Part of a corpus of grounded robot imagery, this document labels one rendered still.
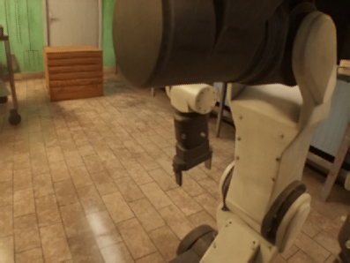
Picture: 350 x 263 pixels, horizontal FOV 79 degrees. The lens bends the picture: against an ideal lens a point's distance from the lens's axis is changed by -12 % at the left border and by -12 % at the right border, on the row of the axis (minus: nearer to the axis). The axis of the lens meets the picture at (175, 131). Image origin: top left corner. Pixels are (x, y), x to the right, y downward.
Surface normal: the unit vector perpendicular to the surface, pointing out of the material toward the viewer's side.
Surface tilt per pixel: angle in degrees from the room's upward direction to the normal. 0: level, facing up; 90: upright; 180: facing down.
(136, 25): 90
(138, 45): 90
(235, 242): 60
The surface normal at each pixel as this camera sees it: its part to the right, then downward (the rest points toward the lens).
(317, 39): 0.58, 0.37
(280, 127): -0.82, 0.33
